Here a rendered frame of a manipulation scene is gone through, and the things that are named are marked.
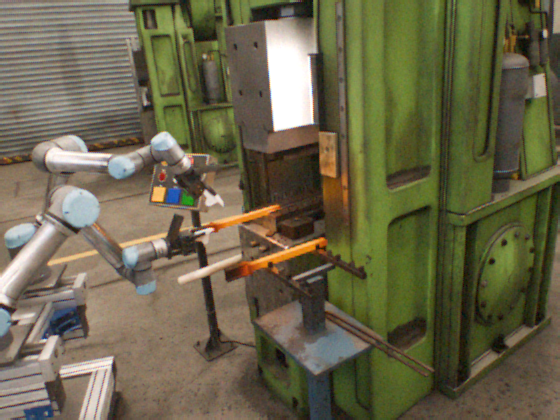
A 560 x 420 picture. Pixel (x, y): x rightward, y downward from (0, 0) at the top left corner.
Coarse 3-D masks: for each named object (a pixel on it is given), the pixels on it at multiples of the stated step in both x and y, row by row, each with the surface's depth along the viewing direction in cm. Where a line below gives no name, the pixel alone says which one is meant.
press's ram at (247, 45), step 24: (264, 24) 164; (288, 24) 170; (312, 24) 176; (240, 48) 181; (264, 48) 168; (288, 48) 172; (312, 48) 179; (240, 72) 186; (264, 72) 172; (288, 72) 175; (240, 96) 191; (264, 96) 177; (288, 96) 177; (240, 120) 196; (264, 120) 181; (288, 120) 180
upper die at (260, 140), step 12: (252, 132) 191; (264, 132) 183; (276, 132) 184; (288, 132) 188; (300, 132) 191; (312, 132) 195; (252, 144) 193; (264, 144) 186; (276, 144) 186; (288, 144) 189; (300, 144) 193
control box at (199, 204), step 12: (192, 156) 229; (204, 156) 226; (156, 168) 239; (168, 168) 235; (156, 180) 238; (168, 180) 234; (156, 204) 235; (168, 204) 231; (180, 204) 227; (204, 204) 225
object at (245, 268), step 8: (320, 240) 172; (296, 248) 168; (304, 248) 168; (312, 248) 170; (272, 256) 163; (280, 256) 163; (288, 256) 165; (240, 264) 157; (248, 264) 157; (256, 264) 159; (264, 264) 160; (232, 272) 155; (240, 272) 157; (248, 272) 158; (232, 280) 155
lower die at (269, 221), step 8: (304, 192) 227; (312, 192) 222; (280, 200) 218; (288, 200) 214; (304, 200) 209; (256, 208) 209; (264, 208) 206; (280, 208) 201; (296, 208) 202; (304, 208) 203; (312, 208) 206; (264, 216) 201; (272, 216) 196; (280, 216) 196; (288, 216) 198; (320, 216) 210; (264, 224) 203; (272, 224) 198
